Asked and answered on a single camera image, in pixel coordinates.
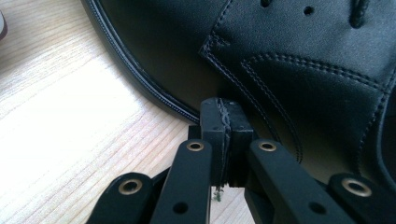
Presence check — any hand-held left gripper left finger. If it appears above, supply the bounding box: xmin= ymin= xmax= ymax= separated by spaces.
xmin=199 ymin=97 xmax=232 ymax=188

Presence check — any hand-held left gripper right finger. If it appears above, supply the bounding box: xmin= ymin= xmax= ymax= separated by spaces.
xmin=223 ymin=101 xmax=258 ymax=189

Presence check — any black leather shoe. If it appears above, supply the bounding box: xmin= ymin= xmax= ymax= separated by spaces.
xmin=81 ymin=0 xmax=396 ymax=194

